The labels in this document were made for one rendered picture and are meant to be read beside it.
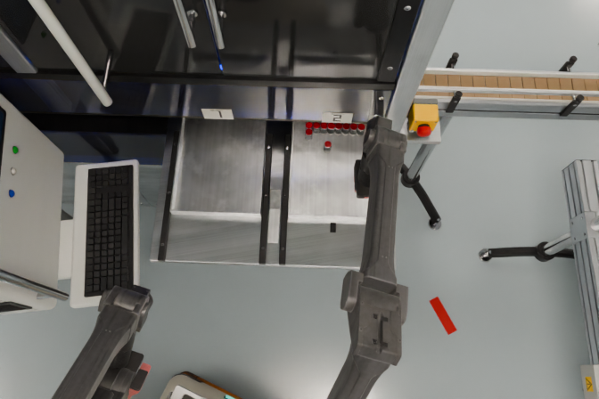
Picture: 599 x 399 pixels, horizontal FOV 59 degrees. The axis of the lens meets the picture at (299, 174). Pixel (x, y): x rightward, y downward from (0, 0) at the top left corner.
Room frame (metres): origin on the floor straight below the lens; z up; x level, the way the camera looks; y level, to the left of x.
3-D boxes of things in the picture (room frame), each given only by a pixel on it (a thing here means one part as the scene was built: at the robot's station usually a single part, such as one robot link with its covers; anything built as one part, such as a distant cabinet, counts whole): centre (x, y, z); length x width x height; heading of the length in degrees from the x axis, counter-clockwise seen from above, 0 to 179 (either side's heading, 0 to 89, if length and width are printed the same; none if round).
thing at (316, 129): (0.71, -0.11, 0.90); 0.18 x 0.02 x 0.05; 88
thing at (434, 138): (0.75, -0.37, 0.87); 0.14 x 0.13 x 0.02; 178
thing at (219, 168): (0.61, 0.24, 0.90); 0.34 x 0.26 x 0.04; 178
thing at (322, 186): (0.60, -0.10, 0.90); 0.34 x 0.26 x 0.04; 178
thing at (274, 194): (0.43, 0.07, 0.91); 0.14 x 0.03 x 0.06; 177
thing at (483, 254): (0.51, -1.06, 0.07); 0.50 x 0.08 x 0.14; 88
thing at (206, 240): (0.53, 0.07, 0.87); 0.70 x 0.48 x 0.02; 88
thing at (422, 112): (0.71, -0.36, 0.99); 0.08 x 0.07 x 0.07; 178
